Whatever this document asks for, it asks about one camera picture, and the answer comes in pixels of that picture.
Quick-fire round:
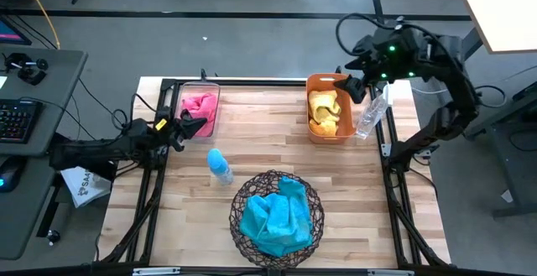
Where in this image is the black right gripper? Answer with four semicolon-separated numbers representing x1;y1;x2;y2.
333;52;385;105

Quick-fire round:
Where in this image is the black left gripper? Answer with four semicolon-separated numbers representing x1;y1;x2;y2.
164;113;210;154

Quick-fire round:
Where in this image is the small blue microfiber towel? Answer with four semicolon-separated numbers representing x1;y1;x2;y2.
278;175;309;210

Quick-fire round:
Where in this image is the large blue microfiber towel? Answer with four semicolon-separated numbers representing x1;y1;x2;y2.
238;191;315;258

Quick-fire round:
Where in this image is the orange plastic bin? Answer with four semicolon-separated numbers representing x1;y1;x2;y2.
305;72;358;145

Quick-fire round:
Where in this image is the empty clear plastic bottle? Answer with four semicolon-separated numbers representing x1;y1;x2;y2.
355;86;391;140

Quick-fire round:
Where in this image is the clear plastic bin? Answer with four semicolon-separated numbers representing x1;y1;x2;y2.
171;81;222;143

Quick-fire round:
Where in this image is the clear bottle with blue cap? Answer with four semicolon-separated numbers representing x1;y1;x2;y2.
206;148;235;186

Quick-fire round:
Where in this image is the dark woven wicker basket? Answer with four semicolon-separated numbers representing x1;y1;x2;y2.
228;169;326;269

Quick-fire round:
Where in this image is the white printed paper bag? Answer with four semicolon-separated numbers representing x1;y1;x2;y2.
60;165;113;209

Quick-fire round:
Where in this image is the grey table leg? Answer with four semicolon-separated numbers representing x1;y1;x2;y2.
459;27;484;61

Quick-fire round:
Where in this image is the grey desk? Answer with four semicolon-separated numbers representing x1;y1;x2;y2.
0;47;90;261

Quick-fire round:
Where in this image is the dark side desk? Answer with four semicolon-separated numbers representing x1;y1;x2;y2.
461;81;537;219

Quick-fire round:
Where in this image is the light wooden table top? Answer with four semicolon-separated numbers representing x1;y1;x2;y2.
452;0;537;55

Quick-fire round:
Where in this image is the black backlit keyboard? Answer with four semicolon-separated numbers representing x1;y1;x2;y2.
0;98;44;145

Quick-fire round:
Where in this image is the black computer mouse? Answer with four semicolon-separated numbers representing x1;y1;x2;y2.
0;156;27;194

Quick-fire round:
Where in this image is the computer monitor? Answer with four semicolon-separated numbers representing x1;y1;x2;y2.
0;14;33;47

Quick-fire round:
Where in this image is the black aluminium table frame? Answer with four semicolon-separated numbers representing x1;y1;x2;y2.
96;66;451;269

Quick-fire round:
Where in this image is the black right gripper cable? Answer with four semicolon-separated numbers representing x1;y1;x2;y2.
335;12;404;60

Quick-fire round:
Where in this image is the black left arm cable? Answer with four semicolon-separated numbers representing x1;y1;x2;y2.
110;92;159;133

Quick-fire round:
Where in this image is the silver metal bracket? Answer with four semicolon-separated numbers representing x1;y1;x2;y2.
132;267;182;276
367;268;415;276

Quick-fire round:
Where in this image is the black clamp mount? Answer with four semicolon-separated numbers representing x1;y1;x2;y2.
3;51;50;87

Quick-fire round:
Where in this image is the yellow cable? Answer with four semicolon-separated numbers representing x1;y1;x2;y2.
18;0;62;51

